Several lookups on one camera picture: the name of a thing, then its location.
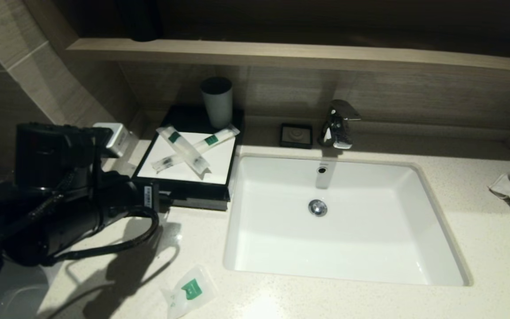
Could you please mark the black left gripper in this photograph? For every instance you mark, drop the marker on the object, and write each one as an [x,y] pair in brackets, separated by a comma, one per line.
[53,155]

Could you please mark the wide frosted packet green label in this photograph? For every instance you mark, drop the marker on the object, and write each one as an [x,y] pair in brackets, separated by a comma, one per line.
[186,148]

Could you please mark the black sliding drawer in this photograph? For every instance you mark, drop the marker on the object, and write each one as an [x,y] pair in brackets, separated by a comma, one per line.
[202,204]

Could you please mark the shower cap sachet green label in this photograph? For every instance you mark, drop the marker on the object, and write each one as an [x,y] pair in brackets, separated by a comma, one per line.
[188,292]

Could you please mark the black amenity box with drawer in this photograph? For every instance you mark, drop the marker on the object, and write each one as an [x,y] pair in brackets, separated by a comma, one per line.
[193,116]

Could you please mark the white rectangular pad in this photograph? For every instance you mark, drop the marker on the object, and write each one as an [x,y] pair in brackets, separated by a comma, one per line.
[213,166]

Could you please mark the slim long packet green label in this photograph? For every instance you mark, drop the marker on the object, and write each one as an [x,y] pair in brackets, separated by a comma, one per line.
[217,137]

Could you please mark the grey cup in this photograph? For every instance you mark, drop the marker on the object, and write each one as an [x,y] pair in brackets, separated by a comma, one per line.
[216,104]

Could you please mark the black square soap dish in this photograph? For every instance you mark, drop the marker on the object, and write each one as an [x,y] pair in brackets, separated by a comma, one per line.
[296,135]

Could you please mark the chrome sink drain stopper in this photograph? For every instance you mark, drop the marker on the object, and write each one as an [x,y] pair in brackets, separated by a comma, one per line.
[317,208]

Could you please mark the chrome faucet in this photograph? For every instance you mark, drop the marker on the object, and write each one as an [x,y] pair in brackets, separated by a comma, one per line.
[337,126]

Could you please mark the white rectangular sink basin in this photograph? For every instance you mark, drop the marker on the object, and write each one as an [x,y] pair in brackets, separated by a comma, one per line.
[348,248]

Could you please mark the light wooden wall shelf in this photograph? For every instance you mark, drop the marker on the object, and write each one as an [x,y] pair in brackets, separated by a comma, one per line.
[281,55]

